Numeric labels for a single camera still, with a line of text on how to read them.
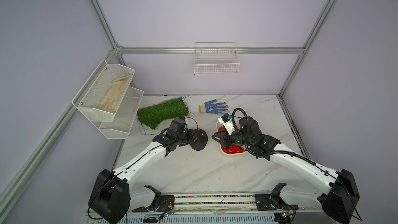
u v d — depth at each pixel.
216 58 0.95
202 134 0.85
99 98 0.75
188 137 0.73
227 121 0.64
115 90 0.82
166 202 0.73
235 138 0.65
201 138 0.86
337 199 0.38
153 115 1.01
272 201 0.66
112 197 0.40
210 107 1.12
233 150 0.90
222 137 0.67
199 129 0.88
